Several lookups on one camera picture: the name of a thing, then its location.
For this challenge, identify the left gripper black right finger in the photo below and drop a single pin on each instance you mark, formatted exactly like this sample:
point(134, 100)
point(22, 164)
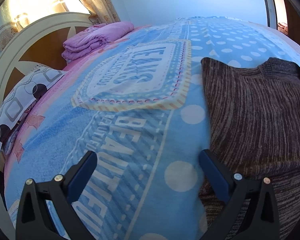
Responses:
point(261, 219)

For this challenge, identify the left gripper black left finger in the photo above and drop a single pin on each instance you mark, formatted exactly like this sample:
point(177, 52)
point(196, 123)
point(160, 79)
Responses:
point(34, 220)

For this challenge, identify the brown striped knit sweater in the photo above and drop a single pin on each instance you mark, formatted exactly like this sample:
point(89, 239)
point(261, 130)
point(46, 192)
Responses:
point(255, 126)

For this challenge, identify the white patterned pillow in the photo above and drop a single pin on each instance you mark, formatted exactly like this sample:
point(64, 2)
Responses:
point(23, 95)

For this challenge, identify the blue patterned bed blanket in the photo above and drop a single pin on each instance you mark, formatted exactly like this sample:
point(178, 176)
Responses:
point(141, 108)

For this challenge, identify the cream and wood headboard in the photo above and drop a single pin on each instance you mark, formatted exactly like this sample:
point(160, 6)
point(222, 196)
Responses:
point(39, 43)

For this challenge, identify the folded pink quilt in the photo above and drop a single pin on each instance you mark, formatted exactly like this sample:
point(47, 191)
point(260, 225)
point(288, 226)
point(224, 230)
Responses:
point(94, 37)

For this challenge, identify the brown wooden door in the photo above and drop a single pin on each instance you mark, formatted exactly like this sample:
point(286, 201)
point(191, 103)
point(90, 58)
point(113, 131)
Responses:
point(287, 20)

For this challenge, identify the beige patterned curtain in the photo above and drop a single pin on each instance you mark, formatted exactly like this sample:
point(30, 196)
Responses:
point(101, 11)

